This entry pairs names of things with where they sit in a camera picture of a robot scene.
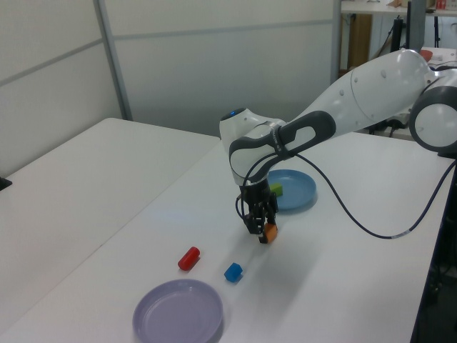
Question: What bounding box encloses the black computer monitor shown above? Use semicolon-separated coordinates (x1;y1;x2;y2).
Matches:
406;0;426;51

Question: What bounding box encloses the red cylinder block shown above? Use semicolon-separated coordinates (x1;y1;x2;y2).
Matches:
177;246;201;272

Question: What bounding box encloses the purple plate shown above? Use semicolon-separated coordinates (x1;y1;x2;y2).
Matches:
132;279;224;343

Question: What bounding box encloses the brown wooden cabinet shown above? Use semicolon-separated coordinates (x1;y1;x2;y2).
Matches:
348;14;372;69

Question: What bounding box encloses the blue block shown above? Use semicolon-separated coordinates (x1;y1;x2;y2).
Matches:
224;262;243;284

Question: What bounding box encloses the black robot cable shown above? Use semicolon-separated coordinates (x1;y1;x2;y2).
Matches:
234;151;457;240

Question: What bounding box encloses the blue plate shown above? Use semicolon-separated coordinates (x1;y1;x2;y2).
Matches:
266;169;318;212

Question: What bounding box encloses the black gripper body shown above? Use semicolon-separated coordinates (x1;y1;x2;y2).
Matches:
238;180;278;219

